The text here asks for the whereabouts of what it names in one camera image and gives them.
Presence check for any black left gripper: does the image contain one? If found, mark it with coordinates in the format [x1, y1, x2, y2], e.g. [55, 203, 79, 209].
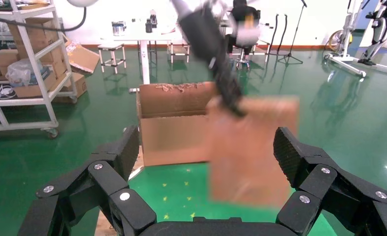
[177, 6, 248, 118]

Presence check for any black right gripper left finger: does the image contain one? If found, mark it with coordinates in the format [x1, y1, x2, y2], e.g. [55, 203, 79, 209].
[17, 125, 157, 236]

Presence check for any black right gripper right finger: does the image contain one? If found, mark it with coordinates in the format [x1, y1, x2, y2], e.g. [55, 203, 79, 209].
[273, 127, 387, 236]

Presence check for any small brown cardboard box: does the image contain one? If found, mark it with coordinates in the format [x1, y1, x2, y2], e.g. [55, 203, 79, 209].
[206, 95, 301, 209]

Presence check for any large open cardboard carton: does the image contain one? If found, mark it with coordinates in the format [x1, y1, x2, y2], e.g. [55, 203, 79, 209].
[136, 81, 220, 167]

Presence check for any printed cardboard box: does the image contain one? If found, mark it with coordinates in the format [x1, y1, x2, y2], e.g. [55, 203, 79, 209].
[52, 72, 88, 104]

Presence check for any long cardboard box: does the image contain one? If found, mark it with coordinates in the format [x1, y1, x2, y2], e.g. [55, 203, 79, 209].
[14, 70, 58, 98]

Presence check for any flattened cardboard sheet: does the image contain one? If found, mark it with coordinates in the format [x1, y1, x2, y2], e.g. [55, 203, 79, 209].
[66, 40, 100, 76]

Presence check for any small flat cardboard box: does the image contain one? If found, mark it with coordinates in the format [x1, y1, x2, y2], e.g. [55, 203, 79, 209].
[0, 49, 21, 68]

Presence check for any large cardboard box on shelf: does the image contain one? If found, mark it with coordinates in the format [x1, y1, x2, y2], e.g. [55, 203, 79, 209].
[7, 17, 60, 50]

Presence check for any chrome stool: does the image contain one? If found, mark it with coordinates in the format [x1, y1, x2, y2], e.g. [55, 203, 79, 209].
[232, 45, 251, 71]

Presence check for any black double pole stand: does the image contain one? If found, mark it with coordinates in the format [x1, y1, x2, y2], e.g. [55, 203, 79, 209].
[267, 13, 288, 57]

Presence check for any green table cloth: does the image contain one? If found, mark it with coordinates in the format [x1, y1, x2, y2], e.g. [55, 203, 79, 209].
[128, 163, 339, 236]

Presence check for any seated person in black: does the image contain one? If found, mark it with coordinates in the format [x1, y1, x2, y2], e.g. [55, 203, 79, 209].
[226, 0, 262, 58]

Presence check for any black tripod stand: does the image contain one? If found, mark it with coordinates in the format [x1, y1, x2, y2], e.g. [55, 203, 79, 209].
[276, 0, 308, 65]

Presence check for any white table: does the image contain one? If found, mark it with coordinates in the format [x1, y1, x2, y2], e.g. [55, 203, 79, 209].
[99, 29, 194, 86]

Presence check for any metal can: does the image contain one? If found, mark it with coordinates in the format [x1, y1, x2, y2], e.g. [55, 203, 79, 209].
[111, 21, 127, 37]

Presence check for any clear plastic bag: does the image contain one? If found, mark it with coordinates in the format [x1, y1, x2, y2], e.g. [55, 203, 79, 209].
[5, 59, 53, 87]

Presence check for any white shelf cart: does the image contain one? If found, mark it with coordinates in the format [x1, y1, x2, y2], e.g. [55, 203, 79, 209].
[0, 0, 79, 139]

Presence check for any white black legged robot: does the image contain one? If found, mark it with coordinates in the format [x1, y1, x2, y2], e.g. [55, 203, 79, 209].
[358, 0, 387, 66]

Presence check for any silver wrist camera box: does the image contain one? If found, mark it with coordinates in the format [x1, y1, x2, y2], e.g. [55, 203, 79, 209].
[234, 24, 261, 46]

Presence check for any small white frame stool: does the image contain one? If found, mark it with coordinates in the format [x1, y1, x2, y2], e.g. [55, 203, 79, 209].
[166, 43, 192, 64]
[97, 43, 128, 75]

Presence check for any white charger with cable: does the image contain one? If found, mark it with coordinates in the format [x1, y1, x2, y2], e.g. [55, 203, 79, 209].
[0, 85, 17, 114]

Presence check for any black camera cable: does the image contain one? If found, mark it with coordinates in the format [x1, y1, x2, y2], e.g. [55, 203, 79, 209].
[0, 6, 87, 32]

